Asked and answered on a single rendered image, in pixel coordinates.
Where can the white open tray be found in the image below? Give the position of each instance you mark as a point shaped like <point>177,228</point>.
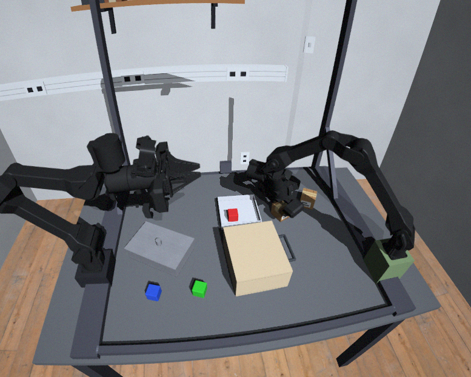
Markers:
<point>248,212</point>

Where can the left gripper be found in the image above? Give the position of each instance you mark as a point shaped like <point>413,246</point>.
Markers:
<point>293,207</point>

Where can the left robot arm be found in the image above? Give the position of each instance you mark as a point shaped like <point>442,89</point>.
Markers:
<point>362,158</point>

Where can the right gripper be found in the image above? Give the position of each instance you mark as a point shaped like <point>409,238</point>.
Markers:
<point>169,182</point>

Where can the red block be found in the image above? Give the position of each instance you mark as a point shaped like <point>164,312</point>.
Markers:
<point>232,214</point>

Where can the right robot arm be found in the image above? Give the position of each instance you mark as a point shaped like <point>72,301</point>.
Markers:
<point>83,182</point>

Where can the green block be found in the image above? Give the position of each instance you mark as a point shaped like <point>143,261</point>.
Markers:
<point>199,289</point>

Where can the blue block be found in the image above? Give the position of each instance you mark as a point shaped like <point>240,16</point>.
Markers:
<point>153,292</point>

